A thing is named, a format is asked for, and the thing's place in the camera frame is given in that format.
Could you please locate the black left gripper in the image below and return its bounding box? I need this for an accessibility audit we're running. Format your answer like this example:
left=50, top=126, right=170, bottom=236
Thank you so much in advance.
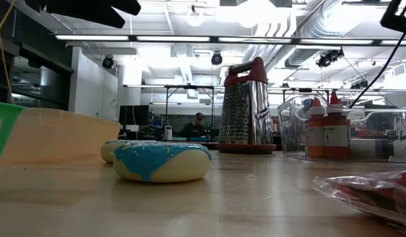
left=24, top=0, right=142, bottom=29

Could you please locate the red food colouring bottle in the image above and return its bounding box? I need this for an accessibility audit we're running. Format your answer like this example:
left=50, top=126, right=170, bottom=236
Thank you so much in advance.
left=324, top=91, right=351, bottom=161

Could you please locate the blue frosted toy donut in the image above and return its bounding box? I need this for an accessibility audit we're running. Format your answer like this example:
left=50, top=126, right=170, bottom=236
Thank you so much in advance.
left=100, top=139, right=158, bottom=164
left=112, top=140, right=213, bottom=184

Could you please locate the orange food colouring bottle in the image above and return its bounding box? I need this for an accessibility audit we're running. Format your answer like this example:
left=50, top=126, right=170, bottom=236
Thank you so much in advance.
left=306, top=97, right=326, bottom=160

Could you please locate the red popcorn packet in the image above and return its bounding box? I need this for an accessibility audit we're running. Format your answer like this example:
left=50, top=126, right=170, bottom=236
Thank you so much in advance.
left=313, top=169, right=406, bottom=230

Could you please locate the long ceiling light strip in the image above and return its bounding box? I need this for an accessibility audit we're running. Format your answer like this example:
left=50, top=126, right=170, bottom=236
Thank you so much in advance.
left=54, top=34, right=406, bottom=46

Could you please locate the black monitor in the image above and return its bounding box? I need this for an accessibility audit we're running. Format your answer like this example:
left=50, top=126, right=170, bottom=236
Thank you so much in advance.
left=119, top=105, right=150, bottom=126

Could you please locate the person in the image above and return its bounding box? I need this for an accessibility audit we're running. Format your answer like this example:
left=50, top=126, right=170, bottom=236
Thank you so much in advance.
left=179, top=112, right=209, bottom=138

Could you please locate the clear plastic bin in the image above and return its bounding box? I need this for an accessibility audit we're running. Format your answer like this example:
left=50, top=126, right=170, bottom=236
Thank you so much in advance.
left=277, top=94, right=406, bottom=165

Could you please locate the green plastic basket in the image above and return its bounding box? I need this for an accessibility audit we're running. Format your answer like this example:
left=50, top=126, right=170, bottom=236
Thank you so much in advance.
left=0, top=100, right=27, bottom=174

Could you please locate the red metal box grater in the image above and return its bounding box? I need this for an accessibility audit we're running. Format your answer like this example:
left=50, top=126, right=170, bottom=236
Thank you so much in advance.
left=215, top=56, right=277, bottom=155

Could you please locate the black ceiling camera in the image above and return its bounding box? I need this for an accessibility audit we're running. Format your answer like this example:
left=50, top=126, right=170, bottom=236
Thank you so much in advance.
left=210, top=51, right=223, bottom=66
left=316, top=48, right=345, bottom=68
left=101, top=55, right=115, bottom=69

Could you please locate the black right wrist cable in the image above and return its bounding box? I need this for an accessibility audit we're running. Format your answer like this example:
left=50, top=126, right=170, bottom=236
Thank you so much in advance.
left=349, top=32, right=406, bottom=109

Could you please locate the silver ventilation duct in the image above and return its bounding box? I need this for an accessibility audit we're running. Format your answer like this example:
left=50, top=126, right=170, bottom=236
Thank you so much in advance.
left=283, top=0, right=359, bottom=68

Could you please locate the black frame table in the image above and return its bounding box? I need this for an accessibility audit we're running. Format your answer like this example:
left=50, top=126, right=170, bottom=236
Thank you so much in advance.
left=123, top=84, right=223, bottom=139
left=268, top=86, right=406, bottom=103

